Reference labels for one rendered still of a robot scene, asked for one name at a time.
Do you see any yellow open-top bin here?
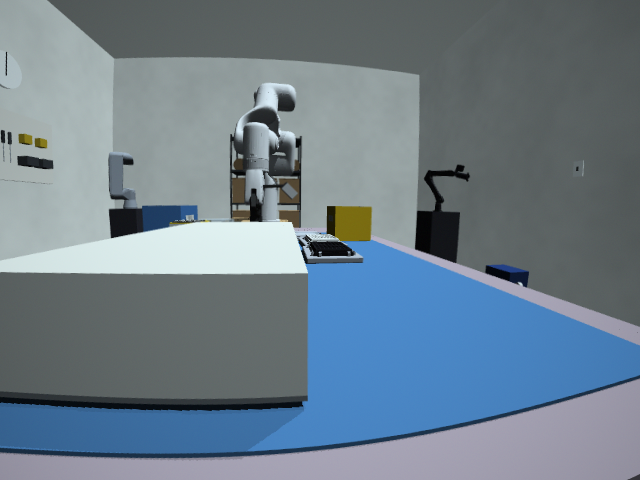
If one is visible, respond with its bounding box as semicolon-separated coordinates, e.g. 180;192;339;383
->
327;206;372;241

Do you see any blue open-top bin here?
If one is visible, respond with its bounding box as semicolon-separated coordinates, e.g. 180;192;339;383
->
142;205;198;232

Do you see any blue bench mat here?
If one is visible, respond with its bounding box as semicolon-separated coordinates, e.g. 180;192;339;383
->
0;240;640;458

